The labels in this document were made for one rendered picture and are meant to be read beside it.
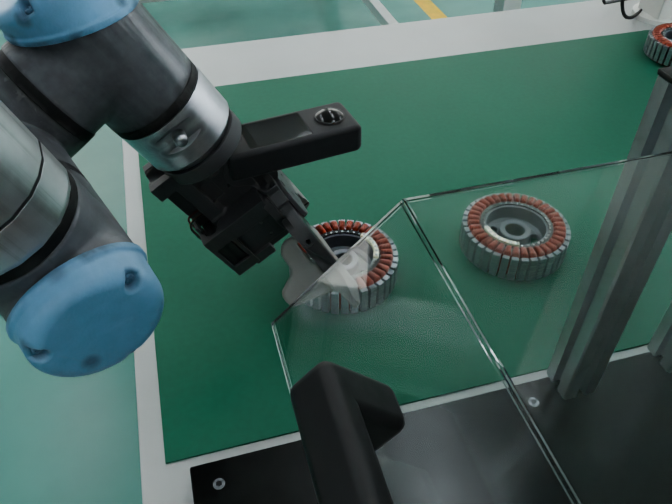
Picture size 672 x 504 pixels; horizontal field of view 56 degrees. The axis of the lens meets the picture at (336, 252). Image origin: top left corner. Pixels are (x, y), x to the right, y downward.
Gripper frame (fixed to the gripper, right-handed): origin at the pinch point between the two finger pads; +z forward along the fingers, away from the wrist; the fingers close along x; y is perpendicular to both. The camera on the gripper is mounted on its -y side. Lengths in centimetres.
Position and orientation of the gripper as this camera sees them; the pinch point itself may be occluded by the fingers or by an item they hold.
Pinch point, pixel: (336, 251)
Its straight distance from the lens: 63.1
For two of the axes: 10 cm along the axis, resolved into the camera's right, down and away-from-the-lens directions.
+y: -8.0, 5.9, 1.0
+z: 4.6, 5.0, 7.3
